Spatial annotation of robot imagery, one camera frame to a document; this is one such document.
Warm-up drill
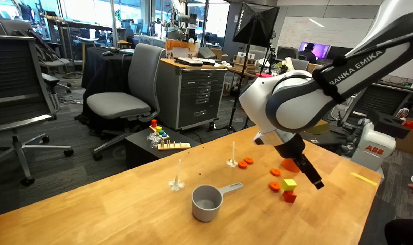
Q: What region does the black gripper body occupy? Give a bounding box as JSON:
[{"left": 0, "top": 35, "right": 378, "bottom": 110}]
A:
[{"left": 275, "top": 135, "right": 305, "bottom": 158}]

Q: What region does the orange plastic cup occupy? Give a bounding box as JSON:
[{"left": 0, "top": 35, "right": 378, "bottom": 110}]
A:
[{"left": 280, "top": 158, "right": 299, "bottom": 173}]

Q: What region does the yellow block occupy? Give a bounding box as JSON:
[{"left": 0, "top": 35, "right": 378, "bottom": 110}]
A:
[{"left": 282, "top": 178, "right": 297, "bottom": 191}]

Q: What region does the red block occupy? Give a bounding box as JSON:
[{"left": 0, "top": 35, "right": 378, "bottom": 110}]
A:
[{"left": 282, "top": 191, "right": 297, "bottom": 203}]

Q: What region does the white ABB robot base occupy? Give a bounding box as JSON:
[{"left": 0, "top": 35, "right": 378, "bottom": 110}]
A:
[{"left": 351, "top": 118, "right": 396, "bottom": 171}]

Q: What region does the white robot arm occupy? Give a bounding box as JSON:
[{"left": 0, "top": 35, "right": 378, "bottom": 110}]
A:
[{"left": 238, "top": 0, "right": 413, "bottom": 189}]

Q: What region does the orange disc under blocks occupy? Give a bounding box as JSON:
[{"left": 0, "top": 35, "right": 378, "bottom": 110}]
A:
[{"left": 268, "top": 182, "right": 280, "bottom": 192}]

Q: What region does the gray measuring cup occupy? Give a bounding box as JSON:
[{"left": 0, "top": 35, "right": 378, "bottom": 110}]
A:
[{"left": 190, "top": 182, "right": 242, "bottom": 222}]

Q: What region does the orange disc with hole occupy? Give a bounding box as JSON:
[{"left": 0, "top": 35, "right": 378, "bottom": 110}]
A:
[{"left": 269, "top": 169, "right": 280, "bottom": 177}]

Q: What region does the orange disc gripper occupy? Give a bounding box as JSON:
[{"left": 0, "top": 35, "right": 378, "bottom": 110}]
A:
[
  {"left": 243, "top": 157, "right": 253, "bottom": 165},
  {"left": 237, "top": 161, "right": 248, "bottom": 169}
]

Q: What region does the yellow tape strip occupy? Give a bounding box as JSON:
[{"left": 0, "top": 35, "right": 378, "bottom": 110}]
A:
[{"left": 350, "top": 173, "right": 378, "bottom": 186}]

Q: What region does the white peg stand right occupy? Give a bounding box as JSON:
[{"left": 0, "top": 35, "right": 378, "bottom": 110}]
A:
[{"left": 226, "top": 142, "right": 237, "bottom": 167}]

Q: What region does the white peg stand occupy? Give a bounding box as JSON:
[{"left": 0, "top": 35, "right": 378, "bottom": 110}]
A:
[
  {"left": 168, "top": 159, "right": 183, "bottom": 192},
  {"left": 226, "top": 142, "right": 237, "bottom": 167}
]

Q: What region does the gray drawer cabinet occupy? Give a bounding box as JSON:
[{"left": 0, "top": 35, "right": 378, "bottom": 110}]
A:
[{"left": 156, "top": 59, "right": 226, "bottom": 131}]

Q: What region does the white peg stand left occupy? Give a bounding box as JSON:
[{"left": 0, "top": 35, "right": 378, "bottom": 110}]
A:
[{"left": 168, "top": 159, "right": 183, "bottom": 192}]

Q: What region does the black photo softbox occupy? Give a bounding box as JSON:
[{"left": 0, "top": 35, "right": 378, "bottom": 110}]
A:
[{"left": 233, "top": 4, "right": 279, "bottom": 48}]

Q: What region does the colourful toy stacker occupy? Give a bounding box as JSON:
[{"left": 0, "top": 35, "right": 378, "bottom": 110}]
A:
[{"left": 148, "top": 120, "right": 168, "bottom": 140}]

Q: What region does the black low side table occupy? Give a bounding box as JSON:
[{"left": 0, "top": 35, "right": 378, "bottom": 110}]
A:
[{"left": 124, "top": 129, "right": 200, "bottom": 167}]

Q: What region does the gray office chair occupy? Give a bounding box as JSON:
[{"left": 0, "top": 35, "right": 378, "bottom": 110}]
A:
[{"left": 85, "top": 44, "right": 164, "bottom": 161}]

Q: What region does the dark mesh office chair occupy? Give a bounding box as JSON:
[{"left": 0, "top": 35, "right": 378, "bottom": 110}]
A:
[{"left": 0, "top": 35, "right": 73, "bottom": 186}]

